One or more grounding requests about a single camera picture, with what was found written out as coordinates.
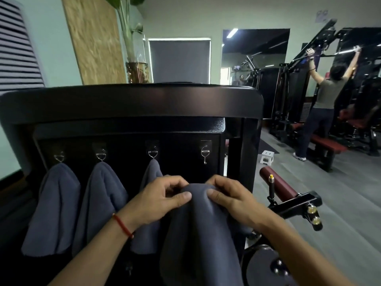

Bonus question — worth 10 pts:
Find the person's left hand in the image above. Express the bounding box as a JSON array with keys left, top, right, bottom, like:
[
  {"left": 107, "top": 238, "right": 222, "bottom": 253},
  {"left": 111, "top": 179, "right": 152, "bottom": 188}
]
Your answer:
[{"left": 115, "top": 175, "right": 193, "bottom": 235}]

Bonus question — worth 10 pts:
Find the maroon workout bench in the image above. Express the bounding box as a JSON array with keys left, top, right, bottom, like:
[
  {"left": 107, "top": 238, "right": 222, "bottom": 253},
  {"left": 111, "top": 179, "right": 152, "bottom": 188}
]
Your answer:
[{"left": 291, "top": 122, "right": 349, "bottom": 173}]

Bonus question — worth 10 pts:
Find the wall mirror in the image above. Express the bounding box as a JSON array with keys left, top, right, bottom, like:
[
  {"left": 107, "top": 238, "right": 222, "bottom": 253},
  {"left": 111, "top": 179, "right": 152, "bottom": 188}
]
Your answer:
[{"left": 221, "top": 29, "right": 291, "bottom": 87}]

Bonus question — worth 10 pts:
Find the white louvred wall vent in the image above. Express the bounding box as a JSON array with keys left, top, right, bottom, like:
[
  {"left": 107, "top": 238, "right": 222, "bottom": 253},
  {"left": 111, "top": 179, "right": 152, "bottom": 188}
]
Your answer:
[{"left": 0, "top": 0, "right": 46, "bottom": 93}]

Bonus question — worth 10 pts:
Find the person's right forearm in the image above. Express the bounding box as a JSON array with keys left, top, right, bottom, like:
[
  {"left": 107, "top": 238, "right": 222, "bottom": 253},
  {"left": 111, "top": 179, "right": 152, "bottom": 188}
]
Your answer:
[{"left": 257, "top": 217, "right": 355, "bottom": 286}]

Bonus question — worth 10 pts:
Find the red string bracelet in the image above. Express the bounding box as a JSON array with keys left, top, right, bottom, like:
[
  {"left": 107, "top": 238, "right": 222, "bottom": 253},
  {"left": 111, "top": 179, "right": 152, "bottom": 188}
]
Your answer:
[{"left": 112, "top": 213, "right": 135, "bottom": 239}]

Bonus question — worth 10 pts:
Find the clear glass vase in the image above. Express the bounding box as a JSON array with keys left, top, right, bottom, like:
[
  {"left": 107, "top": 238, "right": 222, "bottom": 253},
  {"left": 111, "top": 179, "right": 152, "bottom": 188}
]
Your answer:
[{"left": 125, "top": 31, "right": 151, "bottom": 84}]

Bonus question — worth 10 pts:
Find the small white step stool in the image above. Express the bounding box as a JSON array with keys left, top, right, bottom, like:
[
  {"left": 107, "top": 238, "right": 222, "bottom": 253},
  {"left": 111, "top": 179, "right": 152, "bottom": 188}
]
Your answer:
[{"left": 260, "top": 150, "right": 275, "bottom": 166}]

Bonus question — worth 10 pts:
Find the grey window blind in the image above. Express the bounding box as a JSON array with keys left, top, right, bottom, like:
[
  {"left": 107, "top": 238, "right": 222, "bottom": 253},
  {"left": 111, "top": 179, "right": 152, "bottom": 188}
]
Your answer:
[{"left": 148, "top": 38, "right": 212, "bottom": 84}]

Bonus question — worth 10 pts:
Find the black weight stack machine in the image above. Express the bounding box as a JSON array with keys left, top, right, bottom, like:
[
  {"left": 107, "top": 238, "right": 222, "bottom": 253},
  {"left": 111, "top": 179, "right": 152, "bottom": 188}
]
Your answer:
[{"left": 0, "top": 83, "right": 323, "bottom": 286}]

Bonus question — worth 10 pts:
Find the green plant with roots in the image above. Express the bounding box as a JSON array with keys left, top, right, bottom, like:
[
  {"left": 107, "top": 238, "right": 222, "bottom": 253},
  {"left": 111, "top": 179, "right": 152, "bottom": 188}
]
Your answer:
[{"left": 102, "top": 0, "right": 148, "bottom": 64}]

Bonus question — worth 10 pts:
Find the person's left forearm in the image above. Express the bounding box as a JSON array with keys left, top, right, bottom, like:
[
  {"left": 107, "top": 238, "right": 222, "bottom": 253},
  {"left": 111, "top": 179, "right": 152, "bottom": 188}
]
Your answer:
[{"left": 49, "top": 217, "right": 133, "bottom": 286}]

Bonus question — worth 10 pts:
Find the person's right hand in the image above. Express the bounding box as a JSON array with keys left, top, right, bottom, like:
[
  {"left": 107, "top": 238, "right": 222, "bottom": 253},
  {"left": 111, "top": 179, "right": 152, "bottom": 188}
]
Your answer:
[{"left": 205, "top": 174, "right": 270, "bottom": 233}]

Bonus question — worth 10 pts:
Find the red padded gym machine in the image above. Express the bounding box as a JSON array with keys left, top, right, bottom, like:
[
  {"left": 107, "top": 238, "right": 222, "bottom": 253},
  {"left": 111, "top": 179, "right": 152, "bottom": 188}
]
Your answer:
[{"left": 290, "top": 18, "right": 381, "bottom": 157}]

